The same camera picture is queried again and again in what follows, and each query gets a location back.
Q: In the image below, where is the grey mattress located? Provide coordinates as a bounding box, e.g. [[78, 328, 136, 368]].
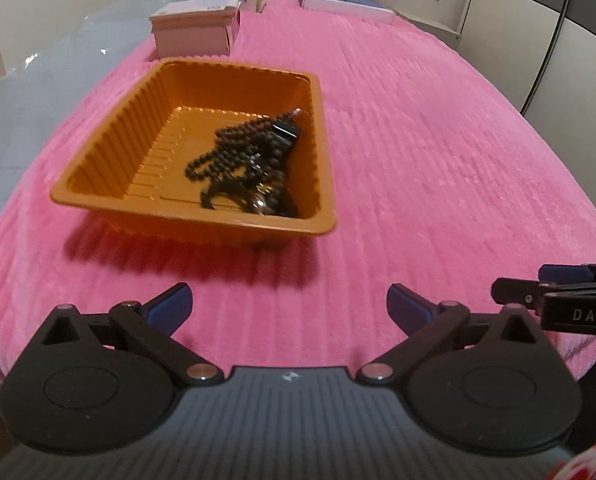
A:
[[0, 0, 189, 248]]

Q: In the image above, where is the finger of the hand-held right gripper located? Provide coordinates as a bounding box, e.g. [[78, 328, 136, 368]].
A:
[[491, 276, 555, 312], [538, 262, 596, 287]]

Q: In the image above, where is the white wardrobe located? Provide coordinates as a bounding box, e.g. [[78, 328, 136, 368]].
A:
[[458, 0, 596, 223]]

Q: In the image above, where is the brown bead necklace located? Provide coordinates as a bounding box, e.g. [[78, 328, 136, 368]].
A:
[[213, 109, 299, 219]]

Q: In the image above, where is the gold case black strap watch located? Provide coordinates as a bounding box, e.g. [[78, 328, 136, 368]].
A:
[[200, 179, 279, 217]]

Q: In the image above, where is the long white box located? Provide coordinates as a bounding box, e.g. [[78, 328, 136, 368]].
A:
[[302, 0, 397, 25]]

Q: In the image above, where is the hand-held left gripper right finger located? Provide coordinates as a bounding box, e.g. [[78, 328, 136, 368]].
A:
[[356, 283, 542, 386]]

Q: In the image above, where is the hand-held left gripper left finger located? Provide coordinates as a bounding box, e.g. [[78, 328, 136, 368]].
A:
[[40, 282, 223, 386]]

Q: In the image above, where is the white bedside table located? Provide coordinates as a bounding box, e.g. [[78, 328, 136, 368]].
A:
[[407, 15, 462, 52]]

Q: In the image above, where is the orange plastic tray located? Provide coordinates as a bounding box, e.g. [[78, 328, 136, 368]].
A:
[[50, 57, 339, 249]]

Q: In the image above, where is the red white clothing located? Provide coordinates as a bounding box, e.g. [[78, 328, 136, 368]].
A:
[[548, 437, 596, 480]]

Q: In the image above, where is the black strap wristwatch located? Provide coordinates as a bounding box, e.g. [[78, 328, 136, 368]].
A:
[[268, 109, 305, 147]]

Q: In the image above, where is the pink ribbed blanket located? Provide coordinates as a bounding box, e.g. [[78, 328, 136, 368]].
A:
[[0, 0, 596, 396]]

